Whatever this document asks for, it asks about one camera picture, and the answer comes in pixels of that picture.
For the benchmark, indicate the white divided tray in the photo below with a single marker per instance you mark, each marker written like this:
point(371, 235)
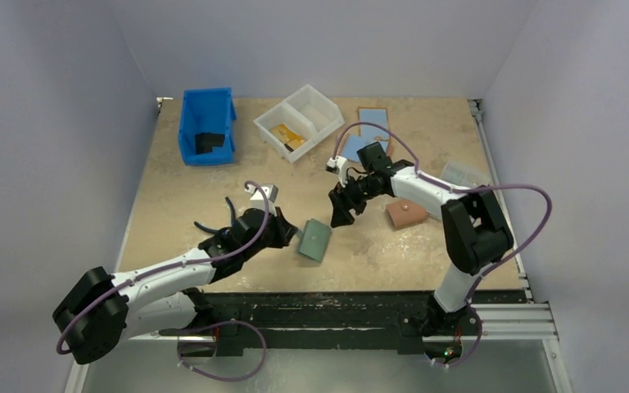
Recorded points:
point(306, 112)

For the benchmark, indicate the black block in bin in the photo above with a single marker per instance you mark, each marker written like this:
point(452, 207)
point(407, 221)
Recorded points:
point(206, 143)

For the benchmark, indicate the blue plastic bin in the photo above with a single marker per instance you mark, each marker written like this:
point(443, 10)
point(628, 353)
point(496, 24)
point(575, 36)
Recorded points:
point(207, 111)

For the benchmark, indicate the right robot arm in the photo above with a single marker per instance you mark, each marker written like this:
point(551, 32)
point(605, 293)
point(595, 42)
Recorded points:
point(475, 229)

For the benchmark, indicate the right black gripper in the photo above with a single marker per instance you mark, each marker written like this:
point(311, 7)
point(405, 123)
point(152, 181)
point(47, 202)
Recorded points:
point(346, 196)

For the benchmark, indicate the pink leather pouch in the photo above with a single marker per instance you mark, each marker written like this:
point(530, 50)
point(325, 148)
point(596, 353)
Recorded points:
point(404, 213)

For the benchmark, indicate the open blue brown wallet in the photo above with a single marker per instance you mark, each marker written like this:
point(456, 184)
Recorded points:
point(367, 134)

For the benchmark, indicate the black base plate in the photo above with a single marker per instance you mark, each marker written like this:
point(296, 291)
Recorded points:
point(357, 320)

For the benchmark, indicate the green card holder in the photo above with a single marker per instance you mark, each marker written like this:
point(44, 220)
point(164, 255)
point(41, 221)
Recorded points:
point(314, 239)

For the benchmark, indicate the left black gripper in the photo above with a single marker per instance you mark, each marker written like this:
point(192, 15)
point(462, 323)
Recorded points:
point(284, 230)

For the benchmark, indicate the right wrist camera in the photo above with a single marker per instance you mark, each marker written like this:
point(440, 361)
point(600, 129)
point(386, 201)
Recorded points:
point(339, 166)

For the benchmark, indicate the clear plastic organizer box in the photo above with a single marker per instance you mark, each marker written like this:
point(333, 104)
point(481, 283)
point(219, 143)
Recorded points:
point(464, 175)

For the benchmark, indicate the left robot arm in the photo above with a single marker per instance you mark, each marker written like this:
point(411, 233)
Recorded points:
point(102, 309)

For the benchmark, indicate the aluminium rail frame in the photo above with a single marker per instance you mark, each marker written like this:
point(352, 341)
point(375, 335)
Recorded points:
point(506, 315)

